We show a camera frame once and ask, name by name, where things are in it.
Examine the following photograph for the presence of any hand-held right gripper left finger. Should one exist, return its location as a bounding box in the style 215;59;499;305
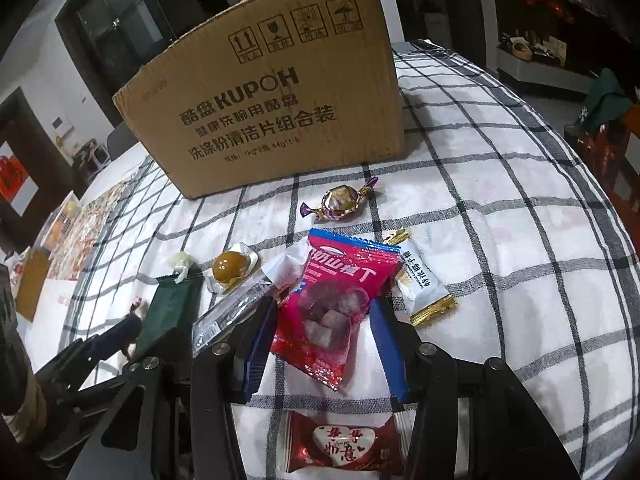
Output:
67;296;279;480

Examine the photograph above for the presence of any white low cabinet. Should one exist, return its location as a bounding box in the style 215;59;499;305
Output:
495;35;601;93

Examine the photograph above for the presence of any red wooden chair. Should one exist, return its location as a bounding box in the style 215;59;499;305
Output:
565;110;640;211

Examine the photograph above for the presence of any purple gold wrapped candy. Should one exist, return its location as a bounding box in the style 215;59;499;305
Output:
299;176;381;223

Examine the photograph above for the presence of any black white checkered tablecloth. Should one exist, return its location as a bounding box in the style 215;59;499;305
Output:
20;40;631;480

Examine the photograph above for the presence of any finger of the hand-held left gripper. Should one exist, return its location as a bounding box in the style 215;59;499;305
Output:
39;360;132;463
32;316;146;401

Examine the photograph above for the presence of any brown cardboard box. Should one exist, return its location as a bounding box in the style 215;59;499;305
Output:
111;0;407;201

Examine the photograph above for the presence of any colourful patterned table mat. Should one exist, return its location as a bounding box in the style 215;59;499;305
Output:
47;170;146;281

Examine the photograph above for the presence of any braised egg clear pack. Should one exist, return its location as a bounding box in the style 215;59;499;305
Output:
202;241;263;295

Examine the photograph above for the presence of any pink jelly cube packet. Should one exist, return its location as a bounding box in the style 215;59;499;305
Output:
269;227;403;395

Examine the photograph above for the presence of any red white door poster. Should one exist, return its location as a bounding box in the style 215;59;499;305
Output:
0;140;40;213

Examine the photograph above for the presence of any dark wooden door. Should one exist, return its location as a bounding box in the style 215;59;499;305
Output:
0;87;51;241

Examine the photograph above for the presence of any pink twist-wrapped candy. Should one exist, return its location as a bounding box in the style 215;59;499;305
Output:
125;297;148;361

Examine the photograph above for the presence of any small white green candy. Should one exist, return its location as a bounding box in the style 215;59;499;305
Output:
167;251;201;283

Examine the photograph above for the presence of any white gold snack packet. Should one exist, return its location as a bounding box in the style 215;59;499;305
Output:
382;228;458;328

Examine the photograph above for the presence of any person's left forearm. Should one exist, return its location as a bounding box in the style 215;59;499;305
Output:
0;265;48;443

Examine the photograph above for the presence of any red heart candy packet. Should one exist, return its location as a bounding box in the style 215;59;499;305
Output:
277;409;406;478

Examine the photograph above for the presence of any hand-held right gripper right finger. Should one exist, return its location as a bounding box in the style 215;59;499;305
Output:
369;297;586;480

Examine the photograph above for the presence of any dark sliding glass door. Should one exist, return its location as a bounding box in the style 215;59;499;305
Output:
55;0;281;106

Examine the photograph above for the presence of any dark green snack packet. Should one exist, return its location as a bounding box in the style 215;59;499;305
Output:
132;272;203;361

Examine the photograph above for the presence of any clear silver snack packet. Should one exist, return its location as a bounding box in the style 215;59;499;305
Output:
191;240;313;358

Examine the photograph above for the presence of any flat brown cardboard piece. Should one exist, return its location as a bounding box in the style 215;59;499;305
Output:
15;250;51;323

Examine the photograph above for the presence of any dark green cloth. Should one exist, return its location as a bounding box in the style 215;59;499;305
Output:
577;67;633;133

